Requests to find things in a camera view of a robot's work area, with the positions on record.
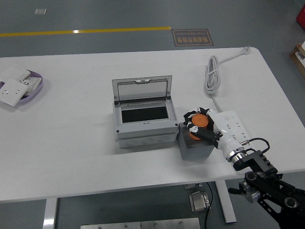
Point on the metal base plate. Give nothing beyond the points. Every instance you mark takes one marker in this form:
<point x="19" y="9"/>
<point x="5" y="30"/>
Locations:
<point x="143" y="224"/>

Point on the white power strip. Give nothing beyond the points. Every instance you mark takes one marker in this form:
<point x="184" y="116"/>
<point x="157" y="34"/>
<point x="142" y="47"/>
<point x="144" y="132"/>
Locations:
<point x="236" y="124"/>

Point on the silver floor socket box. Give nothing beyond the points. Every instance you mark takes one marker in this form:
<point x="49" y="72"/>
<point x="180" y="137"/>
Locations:
<point x="199" y="201"/>

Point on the red object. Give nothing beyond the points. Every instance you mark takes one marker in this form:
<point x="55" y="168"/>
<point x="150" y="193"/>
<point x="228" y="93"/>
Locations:
<point x="300" y="15"/>

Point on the grey cube with round hole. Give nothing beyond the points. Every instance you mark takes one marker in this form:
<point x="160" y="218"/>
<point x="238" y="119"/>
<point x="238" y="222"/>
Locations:
<point x="195" y="151"/>

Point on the orange cylinder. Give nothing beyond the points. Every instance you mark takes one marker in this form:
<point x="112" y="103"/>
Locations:
<point x="200" y="121"/>

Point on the brown floor sign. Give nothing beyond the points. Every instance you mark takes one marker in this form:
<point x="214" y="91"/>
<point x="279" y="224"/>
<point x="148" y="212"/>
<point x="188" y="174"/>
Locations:
<point x="193" y="38"/>

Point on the grey table bracket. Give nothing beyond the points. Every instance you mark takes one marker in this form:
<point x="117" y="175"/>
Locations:
<point x="193" y="185"/>

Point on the wooden crate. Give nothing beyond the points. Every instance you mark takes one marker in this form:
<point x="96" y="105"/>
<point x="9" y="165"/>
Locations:
<point x="295" y="58"/>

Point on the purple tray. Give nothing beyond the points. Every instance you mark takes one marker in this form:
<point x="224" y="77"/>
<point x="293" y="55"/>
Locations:
<point x="33" y="95"/>

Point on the white socket module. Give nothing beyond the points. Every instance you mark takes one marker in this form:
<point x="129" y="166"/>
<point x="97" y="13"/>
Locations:
<point x="32" y="82"/>

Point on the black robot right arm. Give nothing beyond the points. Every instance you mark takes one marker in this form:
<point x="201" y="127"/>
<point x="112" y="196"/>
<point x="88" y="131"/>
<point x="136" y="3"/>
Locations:
<point x="262" y="164"/>

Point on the large white wall socket plate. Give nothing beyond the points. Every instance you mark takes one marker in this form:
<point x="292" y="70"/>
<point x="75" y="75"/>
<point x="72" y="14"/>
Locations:
<point x="12" y="91"/>

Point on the small grey floor plate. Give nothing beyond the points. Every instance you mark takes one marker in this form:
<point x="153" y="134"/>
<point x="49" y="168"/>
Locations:
<point x="40" y="11"/>

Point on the white table leg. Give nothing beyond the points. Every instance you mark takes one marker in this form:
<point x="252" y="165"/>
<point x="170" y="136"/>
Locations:
<point x="50" y="214"/>
<point x="226" y="202"/>

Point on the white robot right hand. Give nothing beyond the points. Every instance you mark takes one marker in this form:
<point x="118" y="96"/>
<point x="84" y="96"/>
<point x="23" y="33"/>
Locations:
<point x="226" y="143"/>

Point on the white wall switch plate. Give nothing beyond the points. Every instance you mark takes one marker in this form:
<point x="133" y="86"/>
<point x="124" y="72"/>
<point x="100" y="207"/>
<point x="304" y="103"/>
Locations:
<point x="13" y="72"/>

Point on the yellow floor tape line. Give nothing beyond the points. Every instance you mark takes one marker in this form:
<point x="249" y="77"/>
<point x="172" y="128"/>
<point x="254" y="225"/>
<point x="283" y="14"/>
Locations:
<point x="95" y="31"/>

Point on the grey box with clear lid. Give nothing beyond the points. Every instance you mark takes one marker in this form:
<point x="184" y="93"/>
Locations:
<point x="143" y="134"/>

